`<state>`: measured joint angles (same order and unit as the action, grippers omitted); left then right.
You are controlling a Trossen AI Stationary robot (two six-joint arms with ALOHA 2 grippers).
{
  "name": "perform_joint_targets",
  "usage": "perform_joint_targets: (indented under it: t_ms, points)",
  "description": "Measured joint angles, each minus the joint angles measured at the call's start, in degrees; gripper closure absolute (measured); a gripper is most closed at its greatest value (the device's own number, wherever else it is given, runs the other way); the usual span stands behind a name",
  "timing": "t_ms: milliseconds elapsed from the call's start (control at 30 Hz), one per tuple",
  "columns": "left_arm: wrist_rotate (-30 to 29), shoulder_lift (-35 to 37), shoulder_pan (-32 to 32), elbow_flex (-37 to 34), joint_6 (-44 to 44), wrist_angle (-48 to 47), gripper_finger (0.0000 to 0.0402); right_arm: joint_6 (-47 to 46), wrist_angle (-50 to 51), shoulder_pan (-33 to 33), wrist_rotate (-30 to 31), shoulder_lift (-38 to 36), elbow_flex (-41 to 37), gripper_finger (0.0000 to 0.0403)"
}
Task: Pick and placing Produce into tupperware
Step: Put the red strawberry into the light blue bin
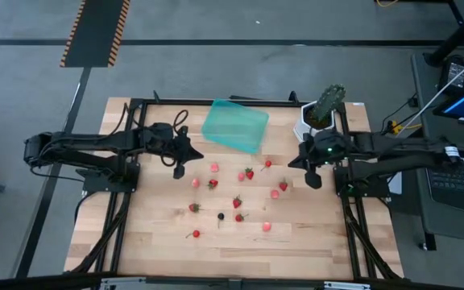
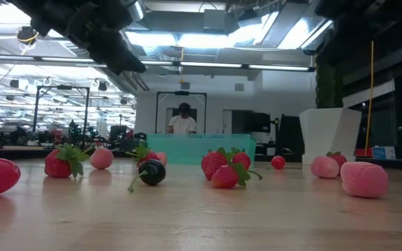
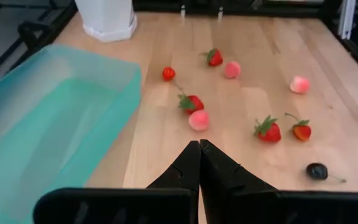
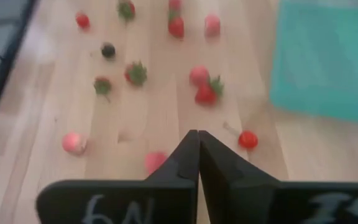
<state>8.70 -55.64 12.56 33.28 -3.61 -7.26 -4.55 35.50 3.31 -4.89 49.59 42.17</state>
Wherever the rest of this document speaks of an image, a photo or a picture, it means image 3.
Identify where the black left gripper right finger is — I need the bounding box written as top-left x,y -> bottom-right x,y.
199,139 -> 358,224

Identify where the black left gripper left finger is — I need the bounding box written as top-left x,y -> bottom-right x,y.
32,140 -> 201,224

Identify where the black toy cherry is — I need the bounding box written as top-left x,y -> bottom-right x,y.
305,162 -> 347,184

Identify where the pink toy peach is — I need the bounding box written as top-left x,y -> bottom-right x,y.
188,109 -> 211,132
224,60 -> 242,80
289,75 -> 311,95

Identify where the red toy strawberry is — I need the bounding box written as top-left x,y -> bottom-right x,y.
284,112 -> 313,142
201,48 -> 224,67
253,114 -> 282,144
178,93 -> 205,115

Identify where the red toy cherry tomato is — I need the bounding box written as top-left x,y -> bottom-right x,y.
162,66 -> 183,93

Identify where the teal translucent plastic container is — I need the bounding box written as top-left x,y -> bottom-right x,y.
0,43 -> 142,224

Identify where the white hexagonal planter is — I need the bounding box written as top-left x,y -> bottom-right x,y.
74,0 -> 138,44

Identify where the silver aluminium profile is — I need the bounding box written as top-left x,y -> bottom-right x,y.
337,0 -> 357,40

